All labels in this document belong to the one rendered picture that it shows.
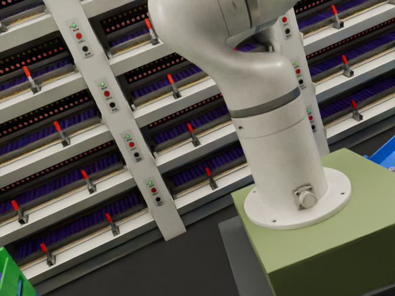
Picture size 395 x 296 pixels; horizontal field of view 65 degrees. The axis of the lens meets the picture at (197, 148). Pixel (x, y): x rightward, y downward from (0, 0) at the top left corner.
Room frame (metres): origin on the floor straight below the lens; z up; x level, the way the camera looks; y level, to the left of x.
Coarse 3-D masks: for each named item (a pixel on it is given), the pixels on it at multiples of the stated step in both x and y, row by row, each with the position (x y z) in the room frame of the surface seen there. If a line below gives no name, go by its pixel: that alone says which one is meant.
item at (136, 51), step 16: (112, 16) 1.27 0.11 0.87; (128, 16) 1.29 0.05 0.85; (144, 16) 1.30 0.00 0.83; (112, 32) 1.29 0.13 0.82; (128, 32) 1.28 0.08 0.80; (144, 32) 1.24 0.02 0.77; (112, 48) 1.18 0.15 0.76; (128, 48) 1.17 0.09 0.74; (144, 48) 1.15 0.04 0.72; (160, 48) 1.14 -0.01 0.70; (112, 64) 1.12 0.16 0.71; (128, 64) 1.13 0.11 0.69; (144, 64) 1.14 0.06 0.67
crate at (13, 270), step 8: (0, 248) 0.73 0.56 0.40; (0, 256) 0.72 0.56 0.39; (8, 256) 0.72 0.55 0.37; (0, 264) 0.72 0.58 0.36; (8, 264) 0.69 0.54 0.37; (16, 264) 0.74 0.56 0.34; (8, 272) 0.67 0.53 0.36; (16, 272) 0.71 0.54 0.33; (8, 280) 0.64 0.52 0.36; (16, 280) 0.68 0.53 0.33; (0, 288) 0.58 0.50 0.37; (8, 288) 0.61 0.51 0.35; (16, 288) 0.65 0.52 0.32
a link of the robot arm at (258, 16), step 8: (248, 0) 0.45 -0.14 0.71; (256, 0) 0.45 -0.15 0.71; (264, 0) 0.45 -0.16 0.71; (272, 0) 0.45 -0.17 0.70; (280, 0) 0.45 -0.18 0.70; (288, 0) 0.45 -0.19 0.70; (296, 0) 0.46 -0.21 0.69; (248, 8) 0.45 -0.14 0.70; (256, 8) 0.45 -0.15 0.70; (264, 8) 0.45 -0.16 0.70; (272, 8) 0.46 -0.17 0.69; (280, 8) 0.46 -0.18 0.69; (288, 8) 0.47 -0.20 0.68; (256, 16) 0.46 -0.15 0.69; (264, 16) 0.47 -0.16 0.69; (272, 16) 0.47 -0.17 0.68; (256, 24) 0.48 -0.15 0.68
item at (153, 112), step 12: (264, 36) 1.28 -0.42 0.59; (276, 48) 1.20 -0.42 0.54; (168, 72) 1.31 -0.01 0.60; (132, 84) 1.28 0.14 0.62; (204, 84) 1.18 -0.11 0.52; (132, 96) 1.27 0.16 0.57; (192, 96) 1.14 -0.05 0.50; (204, 96) 1.16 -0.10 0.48; (132, 108) 1.16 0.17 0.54; (144, 108) 1.16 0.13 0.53; (156, 108) 1.13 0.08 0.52; (168, 108) 1.13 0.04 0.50; (180, 108) 1.15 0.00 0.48; (144, 120) 1.13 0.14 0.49
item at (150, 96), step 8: (256, 48) 1.25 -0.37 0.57; (264, 48) 1.24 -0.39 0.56; (200, 72) 1.22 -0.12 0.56; (184, 80) 1.20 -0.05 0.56; (192, 80) 1.21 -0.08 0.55; (160, 88) 1.21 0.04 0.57; (168, 88) 1.20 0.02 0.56; (144, 96) 1.19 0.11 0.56; (152, 96) 1.19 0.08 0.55; (160, 96) 1.18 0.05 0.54; (136, 104) 1.18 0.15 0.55
